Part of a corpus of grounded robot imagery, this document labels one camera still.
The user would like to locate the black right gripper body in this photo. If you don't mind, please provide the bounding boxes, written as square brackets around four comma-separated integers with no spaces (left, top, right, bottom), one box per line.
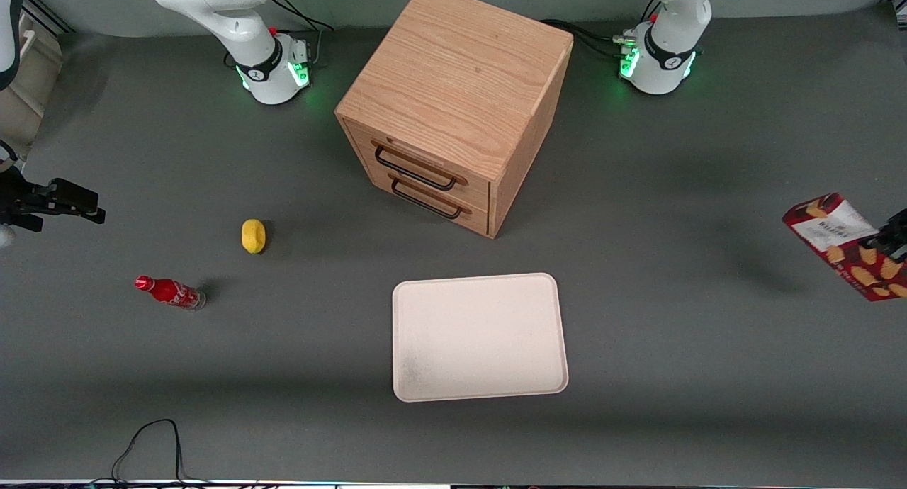
[0,167,50,232]

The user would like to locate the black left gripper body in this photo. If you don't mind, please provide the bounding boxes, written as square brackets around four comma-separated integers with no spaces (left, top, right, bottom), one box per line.
[878,208,907,262]

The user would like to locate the red cookie box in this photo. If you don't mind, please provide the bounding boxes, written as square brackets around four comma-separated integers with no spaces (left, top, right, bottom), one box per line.
[782,193,907,303]

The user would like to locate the beige box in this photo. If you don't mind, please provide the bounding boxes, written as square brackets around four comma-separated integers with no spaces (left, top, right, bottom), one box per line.
[0,11,65,168]

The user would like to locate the beige plastic tray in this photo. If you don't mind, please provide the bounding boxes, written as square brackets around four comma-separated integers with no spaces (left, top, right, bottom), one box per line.
[392,272,570,403]

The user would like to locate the red cola bottle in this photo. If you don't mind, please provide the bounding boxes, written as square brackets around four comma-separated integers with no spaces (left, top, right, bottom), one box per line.
[135,275,207,311]

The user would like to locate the yellow lemon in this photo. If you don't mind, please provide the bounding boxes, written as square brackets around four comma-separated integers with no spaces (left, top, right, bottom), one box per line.
[241,218,268,255]

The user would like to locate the wooden drawer front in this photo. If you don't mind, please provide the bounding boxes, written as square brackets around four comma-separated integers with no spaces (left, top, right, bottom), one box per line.
[346,119,492,210]
[367,164,490,237]

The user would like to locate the wooden drawer cabinet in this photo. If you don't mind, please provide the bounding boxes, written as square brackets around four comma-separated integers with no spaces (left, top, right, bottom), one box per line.
[334,0,575,240]

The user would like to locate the black cable loop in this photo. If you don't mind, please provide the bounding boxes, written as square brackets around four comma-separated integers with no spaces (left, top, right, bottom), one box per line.
[89,418,213,487]

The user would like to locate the black right base cables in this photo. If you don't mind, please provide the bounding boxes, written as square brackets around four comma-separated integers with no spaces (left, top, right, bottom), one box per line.
[268,0,335,70]

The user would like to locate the black base cables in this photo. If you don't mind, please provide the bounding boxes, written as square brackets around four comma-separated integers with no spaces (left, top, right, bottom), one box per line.
[268,0,335,70]
[541,0,664,62]

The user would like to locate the black metal drawer handle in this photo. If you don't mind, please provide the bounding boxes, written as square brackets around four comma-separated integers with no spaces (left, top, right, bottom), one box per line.
[373,145,458,192]
[390,178,463,220]

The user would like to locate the black left base cables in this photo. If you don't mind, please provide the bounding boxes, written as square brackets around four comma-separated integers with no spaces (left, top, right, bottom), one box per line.
[541,0,664,62]

